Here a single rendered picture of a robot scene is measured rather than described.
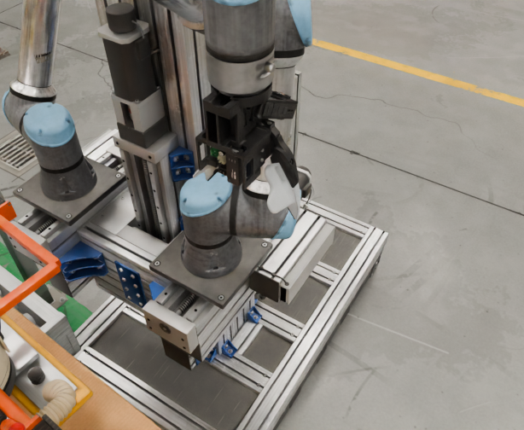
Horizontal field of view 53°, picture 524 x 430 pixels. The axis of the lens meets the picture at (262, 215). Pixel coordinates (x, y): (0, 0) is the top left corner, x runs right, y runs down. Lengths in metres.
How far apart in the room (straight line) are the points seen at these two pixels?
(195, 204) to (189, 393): 1.06
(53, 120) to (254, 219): 0.60
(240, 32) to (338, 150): 2.77
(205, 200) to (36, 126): 0.51
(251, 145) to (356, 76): 3.42
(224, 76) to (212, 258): 0.72
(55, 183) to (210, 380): 0.96
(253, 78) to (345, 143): 2.79
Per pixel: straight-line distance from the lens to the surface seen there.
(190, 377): 2.08
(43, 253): 1.20
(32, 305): 1.92
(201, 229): 1.17
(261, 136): 0.64
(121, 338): 2.22
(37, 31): 1.49
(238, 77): 0.58
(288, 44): 1.01
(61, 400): 1.07
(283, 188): 0.69
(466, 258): 2.85
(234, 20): 0.55
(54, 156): 1.46
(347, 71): 4.08
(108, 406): 1.25
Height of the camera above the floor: 2.05
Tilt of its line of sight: 46 degrees down
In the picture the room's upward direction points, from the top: straight up
